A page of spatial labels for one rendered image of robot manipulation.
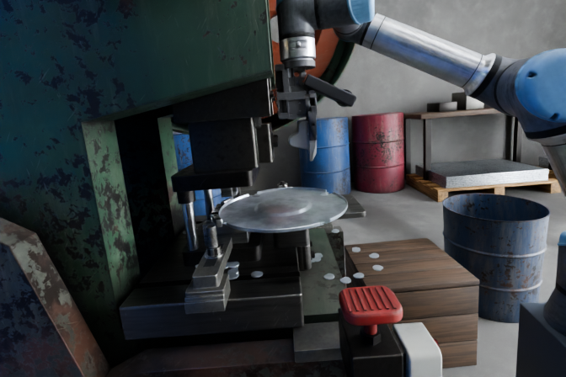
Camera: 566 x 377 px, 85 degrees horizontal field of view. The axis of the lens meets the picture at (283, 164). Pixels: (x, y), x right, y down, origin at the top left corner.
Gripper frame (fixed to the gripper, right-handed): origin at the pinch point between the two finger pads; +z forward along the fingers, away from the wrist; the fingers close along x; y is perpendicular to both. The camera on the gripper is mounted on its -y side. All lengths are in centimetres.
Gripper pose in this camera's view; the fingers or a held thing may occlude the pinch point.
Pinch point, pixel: (313, 155)
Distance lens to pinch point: 68.7
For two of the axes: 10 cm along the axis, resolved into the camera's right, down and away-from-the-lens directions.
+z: 0.8, 9.8, 1.7
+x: 0.0, 1.7, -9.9
